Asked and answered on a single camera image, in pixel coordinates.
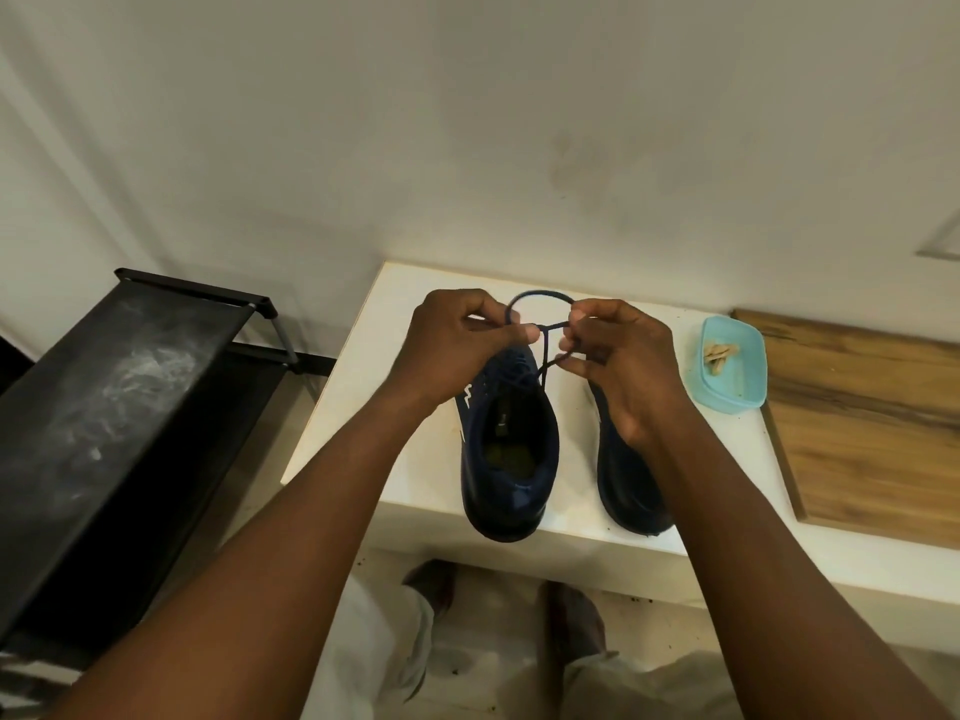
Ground person's left hand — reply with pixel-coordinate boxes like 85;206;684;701
382;288;543;422

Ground person's right hand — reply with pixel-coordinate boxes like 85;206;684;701
556;297;696;455

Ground beige cleaning cloth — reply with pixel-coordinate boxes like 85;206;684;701
702;342;745;378

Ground black shoe rack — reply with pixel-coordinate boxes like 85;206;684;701
0;267;339;698

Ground person's left forearm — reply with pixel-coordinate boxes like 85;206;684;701
44;389;430;720

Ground person's right forearm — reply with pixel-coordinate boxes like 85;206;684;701
637;411;954;720

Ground person's left foot grey sock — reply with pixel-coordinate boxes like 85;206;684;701
401;559;460;617

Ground person's foot grey sock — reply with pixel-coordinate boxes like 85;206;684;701
401;559;460;617
539;580;610;668

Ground person's right foot grey sock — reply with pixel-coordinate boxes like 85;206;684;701
539;580;610;668

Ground light blue plastic container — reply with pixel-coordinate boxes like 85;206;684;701
689;314;769;417

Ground brown wooden board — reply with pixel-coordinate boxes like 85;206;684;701
731;308;960;552

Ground white shorts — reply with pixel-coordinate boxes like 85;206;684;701
299;576;744;720

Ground white wall switch plate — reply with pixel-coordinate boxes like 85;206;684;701
914;215;960;262

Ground black door frame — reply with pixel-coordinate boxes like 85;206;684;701
0;330;37;398

